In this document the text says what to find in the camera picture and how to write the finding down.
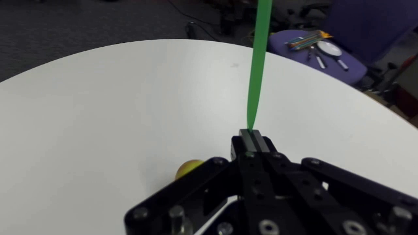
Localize purple office chair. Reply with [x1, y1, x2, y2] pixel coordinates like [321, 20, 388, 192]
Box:
[268, 0, 418, 87]

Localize white round disc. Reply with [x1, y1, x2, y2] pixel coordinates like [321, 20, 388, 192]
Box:
[316, 40, 343, 58]

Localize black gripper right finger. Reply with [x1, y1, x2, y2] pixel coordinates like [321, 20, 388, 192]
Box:
[251, 130, 418, 235]

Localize small silver tool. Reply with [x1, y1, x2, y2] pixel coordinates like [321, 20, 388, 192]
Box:
[334, 56, 350, 72]
[311, 47, 328, 71]

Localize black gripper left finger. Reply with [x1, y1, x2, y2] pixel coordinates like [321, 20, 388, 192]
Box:
[123, 130, 258, 235]

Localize green straw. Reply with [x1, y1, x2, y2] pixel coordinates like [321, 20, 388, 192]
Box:
[245, 0, 274, 131]

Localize yellow-red apple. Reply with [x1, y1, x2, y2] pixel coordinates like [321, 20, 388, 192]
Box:
[175, 160, 206, 181]

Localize green striped package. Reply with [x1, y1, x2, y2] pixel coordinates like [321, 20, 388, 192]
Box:
[285, 30, 333, 51]

